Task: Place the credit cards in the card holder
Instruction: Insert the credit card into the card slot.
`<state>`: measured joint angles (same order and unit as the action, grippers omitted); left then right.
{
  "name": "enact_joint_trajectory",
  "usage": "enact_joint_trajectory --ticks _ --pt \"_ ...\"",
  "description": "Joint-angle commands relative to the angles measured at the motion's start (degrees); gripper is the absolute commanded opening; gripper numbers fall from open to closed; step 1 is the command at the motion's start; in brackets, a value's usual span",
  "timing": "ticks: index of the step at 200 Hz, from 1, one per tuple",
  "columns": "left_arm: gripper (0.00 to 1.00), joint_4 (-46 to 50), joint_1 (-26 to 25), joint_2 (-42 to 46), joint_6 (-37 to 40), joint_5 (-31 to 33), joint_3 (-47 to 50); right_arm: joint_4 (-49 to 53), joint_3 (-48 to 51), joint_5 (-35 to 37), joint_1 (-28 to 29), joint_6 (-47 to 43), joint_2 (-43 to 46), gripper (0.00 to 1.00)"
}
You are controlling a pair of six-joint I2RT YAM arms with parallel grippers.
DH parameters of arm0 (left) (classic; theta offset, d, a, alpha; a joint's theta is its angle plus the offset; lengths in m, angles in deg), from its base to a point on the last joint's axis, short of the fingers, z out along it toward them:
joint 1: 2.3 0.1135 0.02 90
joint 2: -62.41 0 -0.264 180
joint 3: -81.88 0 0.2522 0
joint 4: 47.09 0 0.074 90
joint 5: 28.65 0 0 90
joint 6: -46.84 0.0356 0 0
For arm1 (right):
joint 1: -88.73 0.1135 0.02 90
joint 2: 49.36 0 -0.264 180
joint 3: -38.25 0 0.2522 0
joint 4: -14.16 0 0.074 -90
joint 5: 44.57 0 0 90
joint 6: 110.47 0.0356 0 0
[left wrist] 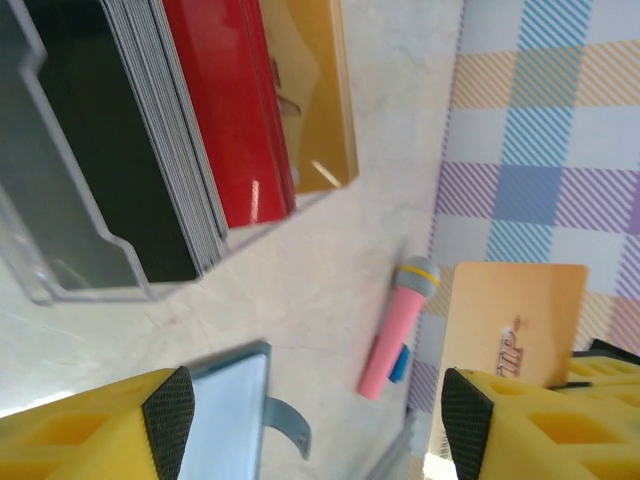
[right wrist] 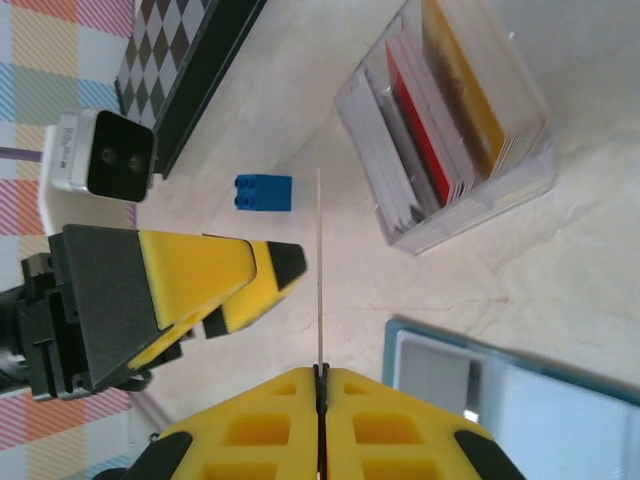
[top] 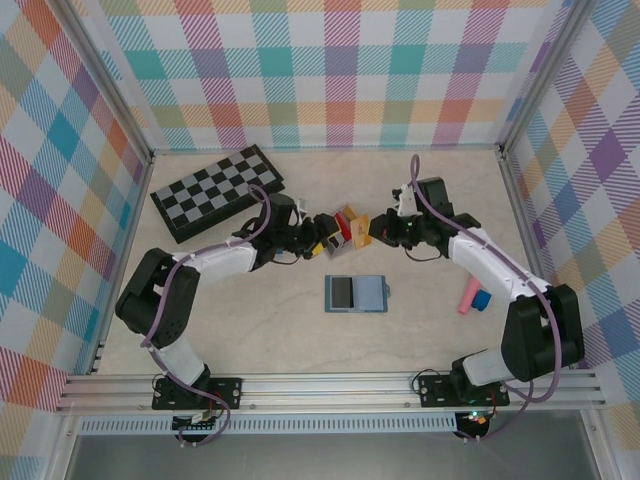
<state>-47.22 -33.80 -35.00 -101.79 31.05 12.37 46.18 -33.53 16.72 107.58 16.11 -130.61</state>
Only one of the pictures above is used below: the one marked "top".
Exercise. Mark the clear acrylic card organizer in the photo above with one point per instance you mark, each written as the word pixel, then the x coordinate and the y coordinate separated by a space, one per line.
pixel 340 252

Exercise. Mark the blue leather card holder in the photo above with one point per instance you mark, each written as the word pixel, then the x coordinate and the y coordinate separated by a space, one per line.
pixel 370 295

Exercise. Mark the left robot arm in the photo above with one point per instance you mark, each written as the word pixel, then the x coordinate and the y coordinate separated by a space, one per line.
pixel 160 300

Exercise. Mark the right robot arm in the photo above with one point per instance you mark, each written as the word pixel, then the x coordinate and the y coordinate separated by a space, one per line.
pixel 540 330

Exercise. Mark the red credit card stack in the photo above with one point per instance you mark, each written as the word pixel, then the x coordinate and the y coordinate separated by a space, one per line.
pixel 344 222

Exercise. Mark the grey credit card stack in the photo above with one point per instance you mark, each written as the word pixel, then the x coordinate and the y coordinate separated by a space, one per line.
pixel 339 245

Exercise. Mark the gold credit card stack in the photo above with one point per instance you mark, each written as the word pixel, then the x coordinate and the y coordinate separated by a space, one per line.
pixel 351 212

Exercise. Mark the black grey chessboard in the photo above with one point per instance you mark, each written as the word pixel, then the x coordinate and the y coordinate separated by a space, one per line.
pixel 215 192

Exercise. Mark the small blue cylinder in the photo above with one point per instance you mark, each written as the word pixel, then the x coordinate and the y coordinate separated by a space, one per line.
pixel 481 300

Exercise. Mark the small circuit board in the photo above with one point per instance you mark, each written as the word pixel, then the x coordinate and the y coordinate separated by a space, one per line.
pixel 475 417
pixel 200 419

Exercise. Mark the aluminium frame rail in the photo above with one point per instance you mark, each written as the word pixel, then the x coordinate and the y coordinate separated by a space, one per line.
pixel 325 392
pixel 525 225
pixel 375 147
pixel 131 225

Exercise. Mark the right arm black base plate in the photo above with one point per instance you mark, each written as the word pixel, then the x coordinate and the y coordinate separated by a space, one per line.
pixel 432 392

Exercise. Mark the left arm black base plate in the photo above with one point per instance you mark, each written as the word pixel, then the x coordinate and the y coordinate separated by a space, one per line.
pixel 227 392

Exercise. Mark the aluminium frame post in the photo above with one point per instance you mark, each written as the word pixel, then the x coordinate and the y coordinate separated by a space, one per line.
pixel 111 85
pixel 544 75

